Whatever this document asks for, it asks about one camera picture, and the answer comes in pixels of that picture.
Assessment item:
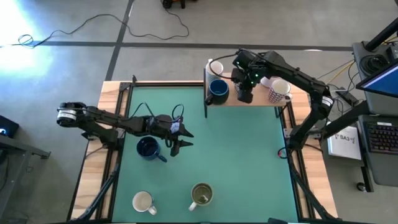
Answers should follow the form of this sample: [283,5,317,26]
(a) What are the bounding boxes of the grey equipment cart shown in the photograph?
[351,39,398,187]

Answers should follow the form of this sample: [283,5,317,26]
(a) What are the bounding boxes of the white mug olive interior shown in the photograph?
[188,182,215,212]

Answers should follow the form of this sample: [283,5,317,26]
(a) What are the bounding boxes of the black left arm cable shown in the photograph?
[132,101,156,121]
[171,103,185,123]

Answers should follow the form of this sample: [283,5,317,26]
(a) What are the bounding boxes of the black coiled cable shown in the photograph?
[359,53,390,75]

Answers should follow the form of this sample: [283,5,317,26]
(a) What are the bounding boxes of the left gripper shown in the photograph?
[148,113,195,157]

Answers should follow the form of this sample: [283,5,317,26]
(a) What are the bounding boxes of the blue screen monitor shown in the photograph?
[355,60,398,100]

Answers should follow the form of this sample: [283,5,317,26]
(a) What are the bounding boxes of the white navy floral mug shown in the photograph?
[131,190,158,216]

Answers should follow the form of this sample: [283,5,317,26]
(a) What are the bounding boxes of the grey metal desk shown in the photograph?
[0,133,52,218]

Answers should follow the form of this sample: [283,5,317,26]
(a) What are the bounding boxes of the black floor cable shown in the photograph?
[0,13,190,50]

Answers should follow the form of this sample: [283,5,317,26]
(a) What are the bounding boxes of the black pole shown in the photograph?
[364,18,398,52]

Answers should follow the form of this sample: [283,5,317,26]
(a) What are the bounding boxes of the red white lattice mug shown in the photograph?
[267,78,294,104]

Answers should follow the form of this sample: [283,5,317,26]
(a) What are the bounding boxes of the navy blue glossy mug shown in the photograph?
[136,136,168,164]

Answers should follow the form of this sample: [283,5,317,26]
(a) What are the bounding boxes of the white paper sheet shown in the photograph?
[326,124,363,161]

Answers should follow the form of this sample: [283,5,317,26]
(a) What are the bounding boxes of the black keyboard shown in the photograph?
[363,120,398,156]

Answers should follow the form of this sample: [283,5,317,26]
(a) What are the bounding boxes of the black device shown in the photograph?
[0,114,20,140]

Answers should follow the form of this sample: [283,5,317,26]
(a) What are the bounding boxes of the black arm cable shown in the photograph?
[171,103,185,123]
[132,101,156,121]
[208,53,242,81]

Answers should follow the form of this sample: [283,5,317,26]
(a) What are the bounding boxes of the black mug blue interior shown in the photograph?
[204,78,230,106]

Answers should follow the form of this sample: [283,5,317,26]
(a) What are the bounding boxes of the wooden shelf black metal frame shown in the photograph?
[203,67,289,119]

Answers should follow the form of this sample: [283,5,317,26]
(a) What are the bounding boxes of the black power strip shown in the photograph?
[336,89,359,107]

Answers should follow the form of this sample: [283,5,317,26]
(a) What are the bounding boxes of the green table mat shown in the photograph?
[111,86,299,223]

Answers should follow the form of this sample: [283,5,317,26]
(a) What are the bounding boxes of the black metal rig frame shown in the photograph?
[67,74,373,224]

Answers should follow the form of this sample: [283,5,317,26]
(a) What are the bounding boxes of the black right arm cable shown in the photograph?
[208,53,242,81]

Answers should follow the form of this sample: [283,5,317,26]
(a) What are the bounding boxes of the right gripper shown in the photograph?
[231,67,261,104]

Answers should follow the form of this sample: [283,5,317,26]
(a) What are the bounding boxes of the white teal floral mug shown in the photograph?
[205,58,224,86]

